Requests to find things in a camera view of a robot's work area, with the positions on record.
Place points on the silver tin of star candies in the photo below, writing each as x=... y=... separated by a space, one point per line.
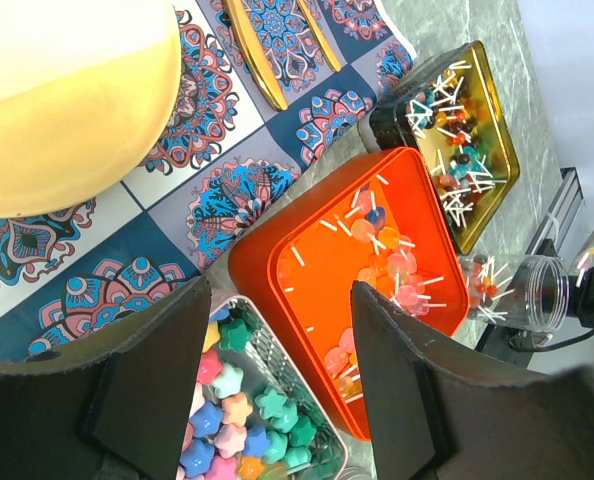
x=253 y=415

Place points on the cream and orange plate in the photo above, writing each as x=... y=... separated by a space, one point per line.
x=86 y=89

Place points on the patterned blue placemat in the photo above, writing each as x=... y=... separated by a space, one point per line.
x=223 y=159

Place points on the orange tin of lollipops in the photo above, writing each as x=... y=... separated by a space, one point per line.
x=298 y=267

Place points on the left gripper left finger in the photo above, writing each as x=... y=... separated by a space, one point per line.
x=112 y=405

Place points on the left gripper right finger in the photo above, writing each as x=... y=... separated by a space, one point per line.
x=439 y=410

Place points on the gold tin of lollipops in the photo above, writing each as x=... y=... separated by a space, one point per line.
x=448 y=110

